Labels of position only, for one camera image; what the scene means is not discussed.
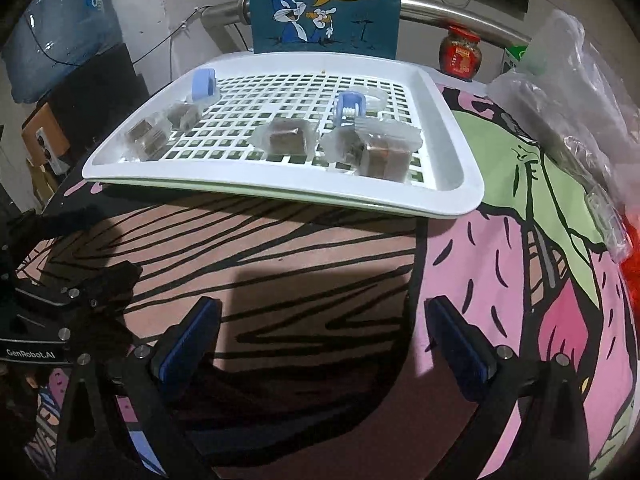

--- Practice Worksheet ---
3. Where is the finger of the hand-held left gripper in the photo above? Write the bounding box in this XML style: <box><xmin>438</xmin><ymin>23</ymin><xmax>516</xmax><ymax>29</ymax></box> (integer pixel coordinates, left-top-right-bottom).
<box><xmin>10</xmin><ymin>204</ymin><xmax>107</xmax><ymax>246</ymax></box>
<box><xmin>62</xmin><ymin>260</ymin><xmax>144</xmax><ymax>313</ymax></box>

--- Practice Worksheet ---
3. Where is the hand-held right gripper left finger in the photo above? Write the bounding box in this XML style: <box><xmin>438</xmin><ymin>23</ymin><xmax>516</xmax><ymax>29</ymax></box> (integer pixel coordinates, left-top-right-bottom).
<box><xmin>54</xmin><ymin>296</ymin><xmax>223</xmax><ymax>480</ymax></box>

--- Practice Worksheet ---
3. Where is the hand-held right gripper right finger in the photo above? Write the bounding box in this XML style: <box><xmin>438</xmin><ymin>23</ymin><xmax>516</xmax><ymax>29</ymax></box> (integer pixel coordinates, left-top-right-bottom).
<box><xmin>424</xmin><ymin>296</ymin><xmax>594</xmax><ymax>480</ymax></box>

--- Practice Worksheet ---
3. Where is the white slotted plastic tray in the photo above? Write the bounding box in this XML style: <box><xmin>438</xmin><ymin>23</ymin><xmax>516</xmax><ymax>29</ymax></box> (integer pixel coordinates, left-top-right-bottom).
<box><xmin>81</xmin><ymin>51</ymin><xmax>486</xmax><ymax>219</ymax></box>

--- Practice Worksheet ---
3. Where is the blue clip with white screw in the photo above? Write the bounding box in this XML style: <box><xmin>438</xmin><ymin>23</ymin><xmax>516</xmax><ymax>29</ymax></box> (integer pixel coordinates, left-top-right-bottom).
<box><xmin>191</xmin><ymin>67</ymin><xmax>219</xmax><ymax>107</ymax></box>
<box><xmin>334</xmin><ymin>91</ymin><xmax>372</xmax><ymax>127</ymax></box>

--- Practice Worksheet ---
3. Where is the clear plastic ring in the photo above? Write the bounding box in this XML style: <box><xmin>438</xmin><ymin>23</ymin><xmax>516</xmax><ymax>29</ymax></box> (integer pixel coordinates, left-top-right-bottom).
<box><xmin>356</xmin><ymin>88</ymin><xmax>389</xmax><ymax>113</ymax></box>

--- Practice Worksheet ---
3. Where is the black water dispenser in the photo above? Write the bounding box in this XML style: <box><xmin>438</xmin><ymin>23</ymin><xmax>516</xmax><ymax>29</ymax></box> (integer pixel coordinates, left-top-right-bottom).
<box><xmin>47</xmin><ymin>42</ymin><xmax>152</xmax><ymax>171</ymax></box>

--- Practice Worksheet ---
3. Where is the printed blanket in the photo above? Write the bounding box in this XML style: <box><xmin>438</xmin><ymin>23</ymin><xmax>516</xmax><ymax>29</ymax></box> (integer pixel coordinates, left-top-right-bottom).
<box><xmin>10</xmin><ymin>80</ymin><xmax>640</xmax><ymax>480</ymax></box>

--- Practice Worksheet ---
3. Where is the blue water jug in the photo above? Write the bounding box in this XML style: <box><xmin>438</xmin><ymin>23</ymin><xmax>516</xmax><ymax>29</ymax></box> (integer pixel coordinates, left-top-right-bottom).
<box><xmin>2</xmin><ymin>0</ymin><xmax>123</xmax><ymax>103</ymax></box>

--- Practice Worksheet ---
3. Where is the large clear brown snack packet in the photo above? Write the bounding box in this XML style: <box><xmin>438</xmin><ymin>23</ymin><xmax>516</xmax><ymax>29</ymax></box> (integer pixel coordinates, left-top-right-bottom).
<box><xmin>356</xmin><ymin>119</ymin><xmax>427</xmax><ymax>184</ymax></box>

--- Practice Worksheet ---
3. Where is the crumpled clear snack packet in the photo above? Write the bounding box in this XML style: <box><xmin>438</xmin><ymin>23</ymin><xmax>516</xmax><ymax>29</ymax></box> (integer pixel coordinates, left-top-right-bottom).
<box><xmin>319</xmin><ymin>127</ymin><xmax>369</xmax><ymax>167</ymax></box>

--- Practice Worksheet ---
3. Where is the large clear plastic bag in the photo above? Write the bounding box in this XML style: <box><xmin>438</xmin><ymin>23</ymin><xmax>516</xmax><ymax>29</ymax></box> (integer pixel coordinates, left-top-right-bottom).
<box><xmin>486</xmin><ymin>9</ymin><xmax>640</xmax><ymax>263</ymax></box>

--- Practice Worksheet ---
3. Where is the green and white box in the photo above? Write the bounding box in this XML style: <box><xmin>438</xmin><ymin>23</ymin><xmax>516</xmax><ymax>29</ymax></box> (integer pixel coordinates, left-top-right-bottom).
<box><xmin>501</xmin><ymin>44</ymin><xmax>549</xmax><ymax>79</ymax></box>

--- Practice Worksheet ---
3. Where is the red-label glass jar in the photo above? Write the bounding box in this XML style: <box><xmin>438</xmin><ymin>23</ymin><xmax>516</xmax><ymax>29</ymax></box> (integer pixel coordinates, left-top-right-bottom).
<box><xmin>438</xmin><ymin>24</ymin><xmax>484</xmax><ymax>79</ymax></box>

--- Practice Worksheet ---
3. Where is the blue cartoon rabbit poster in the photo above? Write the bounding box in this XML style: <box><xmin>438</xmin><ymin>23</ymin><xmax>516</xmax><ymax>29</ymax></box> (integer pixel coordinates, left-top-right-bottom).
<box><xmin>247</xmin><ymin>0</ymin><xmax>405</xmax><ymax>58</ymax></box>

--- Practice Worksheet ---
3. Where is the black cable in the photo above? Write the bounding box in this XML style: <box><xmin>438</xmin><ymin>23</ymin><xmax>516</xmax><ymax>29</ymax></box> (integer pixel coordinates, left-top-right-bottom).
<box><xmin>22</xmin><ymin>7</ymin><xmax>206</xmax><ymax>68</ymax></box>

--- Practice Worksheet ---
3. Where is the metal rail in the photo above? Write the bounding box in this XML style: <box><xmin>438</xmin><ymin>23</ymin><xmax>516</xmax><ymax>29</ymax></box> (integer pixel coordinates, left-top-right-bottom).
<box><xmin>201</xmin><ymin>0</ymin><xmax>532</xmax><ymax>47</ymax></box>

